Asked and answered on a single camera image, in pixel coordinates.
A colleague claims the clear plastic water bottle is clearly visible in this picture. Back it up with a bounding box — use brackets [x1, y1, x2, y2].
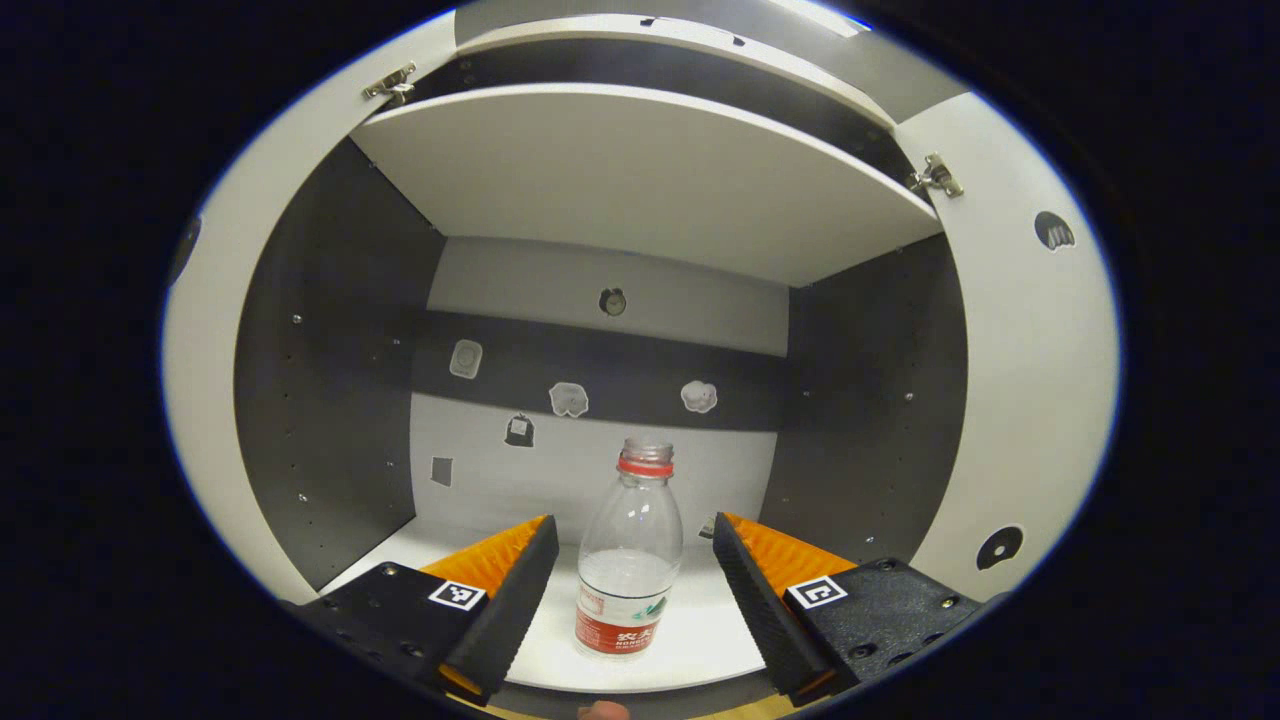
[574, 437, 685, 661]

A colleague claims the white cabinet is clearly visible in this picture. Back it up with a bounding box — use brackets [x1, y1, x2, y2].
[235, 0, 971, 716]

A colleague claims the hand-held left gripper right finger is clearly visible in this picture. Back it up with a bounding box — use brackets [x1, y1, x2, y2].
[712, 513, 991, 709]

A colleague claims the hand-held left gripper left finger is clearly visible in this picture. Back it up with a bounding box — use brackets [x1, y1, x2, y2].
[283, 515, 561, 708]

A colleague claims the white cabinet door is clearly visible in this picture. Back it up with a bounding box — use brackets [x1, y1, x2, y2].
[890, 92, 1123, 603]
[160, 10, 461, 606]

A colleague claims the long ceiling light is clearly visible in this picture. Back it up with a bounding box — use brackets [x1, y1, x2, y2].
[790, 0, 871, 37]

